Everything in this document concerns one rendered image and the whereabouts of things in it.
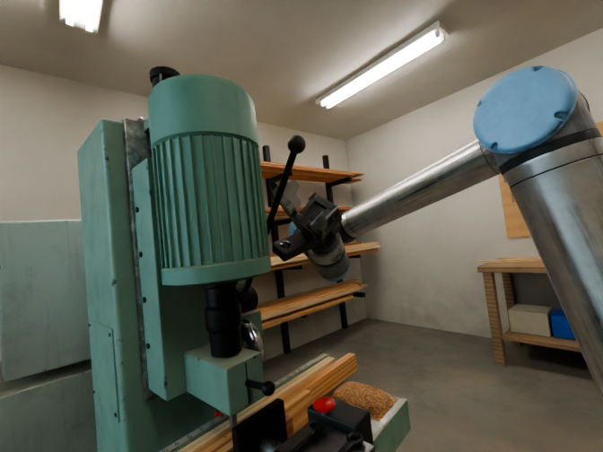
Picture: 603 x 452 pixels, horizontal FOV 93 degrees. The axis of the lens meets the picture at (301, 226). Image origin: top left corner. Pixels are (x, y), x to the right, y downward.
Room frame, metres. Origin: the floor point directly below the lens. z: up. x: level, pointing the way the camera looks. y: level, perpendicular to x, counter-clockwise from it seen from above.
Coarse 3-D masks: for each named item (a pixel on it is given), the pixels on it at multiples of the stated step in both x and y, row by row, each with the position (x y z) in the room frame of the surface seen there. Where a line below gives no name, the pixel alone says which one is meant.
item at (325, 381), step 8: (344, 360) 0.72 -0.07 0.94; (352, 360) 0.74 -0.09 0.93; (328, 368) 0.69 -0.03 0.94; (336, 368) 0.69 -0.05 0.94; (344, 368) 0.71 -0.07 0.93; (352, 368) 0.73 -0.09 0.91; (320, 376) 0.65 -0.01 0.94; (328, 376) 0.66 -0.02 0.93; (336, 376) 0.69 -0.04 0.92; (344, 376) 0.71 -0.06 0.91; (304, 384) 0.62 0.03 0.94; (312, 384) 0.62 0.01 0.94; (320, 384) 0.64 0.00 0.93; (328, 384) 0.66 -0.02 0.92; (336, 384) 0.68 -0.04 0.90; (296, 392) 0.60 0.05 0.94; (312, 392) 0.62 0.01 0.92; (320, 392) 0.64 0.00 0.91; (288, 400) 0.57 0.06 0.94; (312, 400) 0.62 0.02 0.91; (208, 448) 0.46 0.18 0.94
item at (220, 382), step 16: (192, 352) 0.51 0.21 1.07; (208, 352) 0.50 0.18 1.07; (240, 352) 0.49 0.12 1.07; (256, 352) 0.48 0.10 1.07; (192, 368) 0.50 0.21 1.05; (208, 368) 0.46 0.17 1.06; (224, 368) 0.43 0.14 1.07; (240, 368) 0.45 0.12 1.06; (256, 368) 0.47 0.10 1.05; (192, 384) 0.50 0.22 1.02; (208, 384) 0.46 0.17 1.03; (224, 384) 0.43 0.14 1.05; (240, 384) 0.44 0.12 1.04; (208, 400) 0.47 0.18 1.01; (224, 400) 0.43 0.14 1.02; (240, 400) 0.44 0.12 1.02; (256, 400) 0.46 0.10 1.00
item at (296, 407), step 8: (304, 392) 0.56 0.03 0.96; (296, 400) 0.53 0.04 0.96; (304, 400) 0.55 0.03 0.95; (288, 408) 0.52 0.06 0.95; (296, 408) 0.53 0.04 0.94; (304, 408) 0.55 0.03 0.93; (296, 416) 0.53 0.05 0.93; (304, 416) 0.55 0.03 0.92; (296, 424) 0.53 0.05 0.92; (304, 424) 0.54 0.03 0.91; (224, 448) 0.43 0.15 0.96; (232, 448) 0.43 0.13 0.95
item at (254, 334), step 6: (246, 324) 0.64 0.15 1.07; (252, 324) 0.65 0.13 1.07; (240, 330) 0.65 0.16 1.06; (246, 330) 0.64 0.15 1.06; (252, 330) 0.63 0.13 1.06; (246, 336) 0.64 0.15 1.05; (252, 336) 0.63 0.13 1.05; (258, 336) 0.63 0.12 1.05; (246, 342) 0.64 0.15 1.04; (252, 342) 0.62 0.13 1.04; (258, 342) 0.63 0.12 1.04; (246, 348) 0.64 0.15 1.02; (252, 348) 0.62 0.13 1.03; (258, 348) 0.62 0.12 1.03
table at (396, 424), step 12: (396, 396) 0.61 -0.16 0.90; (396, 408) 0.57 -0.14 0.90; (372, 420) 0.55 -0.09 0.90; (384, 420) 0.54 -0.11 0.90; (396, 420) 0.56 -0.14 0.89; (408, 420) 0.60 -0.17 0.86; (372, 432) 0.51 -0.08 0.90; (384, 432) 0.52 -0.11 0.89; (396, 432) 0.55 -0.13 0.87; (384, 444) 0.52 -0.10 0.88; (396, 444) 0.55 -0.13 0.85
